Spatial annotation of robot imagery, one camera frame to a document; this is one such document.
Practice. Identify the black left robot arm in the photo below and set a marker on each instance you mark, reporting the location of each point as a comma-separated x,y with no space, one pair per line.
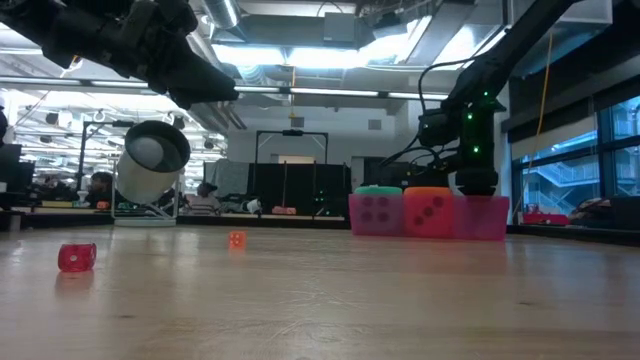
25,25

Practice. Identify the black computer monitor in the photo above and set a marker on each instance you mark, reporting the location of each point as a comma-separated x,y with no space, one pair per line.
10,165

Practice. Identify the white cylindrical cup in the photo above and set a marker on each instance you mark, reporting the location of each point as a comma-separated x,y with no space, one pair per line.
145,180

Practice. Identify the person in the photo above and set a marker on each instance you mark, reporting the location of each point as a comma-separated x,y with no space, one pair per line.
101,187
204,200

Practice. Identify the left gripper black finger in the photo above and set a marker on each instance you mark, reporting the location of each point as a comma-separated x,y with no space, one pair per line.
200,80

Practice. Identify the black distant gantry frame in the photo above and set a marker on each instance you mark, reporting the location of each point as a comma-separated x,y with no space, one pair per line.
292,133

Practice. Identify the black cabinet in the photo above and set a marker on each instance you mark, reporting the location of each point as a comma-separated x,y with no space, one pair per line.
375,172

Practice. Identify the large teal foam die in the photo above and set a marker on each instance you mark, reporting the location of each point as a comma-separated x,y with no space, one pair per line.
377,190

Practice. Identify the pink translucent plastic bin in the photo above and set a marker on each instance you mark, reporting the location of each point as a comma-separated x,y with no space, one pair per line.
482,217

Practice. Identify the long ceiling light fixture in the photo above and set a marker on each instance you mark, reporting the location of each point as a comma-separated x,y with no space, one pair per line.
330,92

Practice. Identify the red low object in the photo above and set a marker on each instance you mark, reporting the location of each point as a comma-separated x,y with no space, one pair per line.
545,219

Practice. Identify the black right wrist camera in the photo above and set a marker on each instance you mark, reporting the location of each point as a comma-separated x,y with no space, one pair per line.
437,127

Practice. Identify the small orange die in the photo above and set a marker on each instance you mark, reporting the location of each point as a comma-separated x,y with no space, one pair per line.
237,240

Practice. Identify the black room partition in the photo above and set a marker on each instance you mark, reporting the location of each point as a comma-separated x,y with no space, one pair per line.
300,185

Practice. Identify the black aluminium table frame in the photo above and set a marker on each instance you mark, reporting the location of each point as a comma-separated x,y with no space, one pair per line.
210,220

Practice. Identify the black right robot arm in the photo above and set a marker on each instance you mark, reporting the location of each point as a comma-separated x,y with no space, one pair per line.
515,45

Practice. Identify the white mug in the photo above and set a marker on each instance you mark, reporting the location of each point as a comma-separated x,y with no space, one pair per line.
254,206

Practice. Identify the large orange foam die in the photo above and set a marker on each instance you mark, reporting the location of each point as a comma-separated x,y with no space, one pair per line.
429,212

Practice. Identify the small red die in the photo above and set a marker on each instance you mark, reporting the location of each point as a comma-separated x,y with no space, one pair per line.
76,257

